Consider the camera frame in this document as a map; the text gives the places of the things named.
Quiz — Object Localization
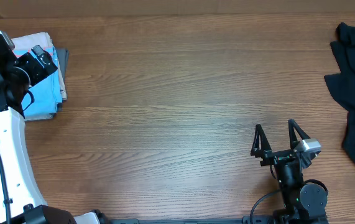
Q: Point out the folded grey garment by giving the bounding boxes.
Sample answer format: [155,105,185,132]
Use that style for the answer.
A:
[55,49,69,111]

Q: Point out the folded beige trousers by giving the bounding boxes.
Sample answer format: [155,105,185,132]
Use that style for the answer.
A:
[12,32,60,121]

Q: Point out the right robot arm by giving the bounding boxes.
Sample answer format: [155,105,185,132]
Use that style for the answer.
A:
[249,119,329,224]

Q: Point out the light blue t-shirt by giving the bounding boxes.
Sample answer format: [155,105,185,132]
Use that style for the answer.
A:
[12,46,63,116]

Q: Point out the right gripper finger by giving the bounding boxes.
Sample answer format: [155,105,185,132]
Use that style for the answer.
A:
[251,124,272,156]
[288,119,310,149]

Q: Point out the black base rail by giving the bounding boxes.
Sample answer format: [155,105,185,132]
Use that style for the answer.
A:
[108,215,330,224]

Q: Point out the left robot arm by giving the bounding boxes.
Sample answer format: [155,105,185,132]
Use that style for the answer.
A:
[0,31,108,224]

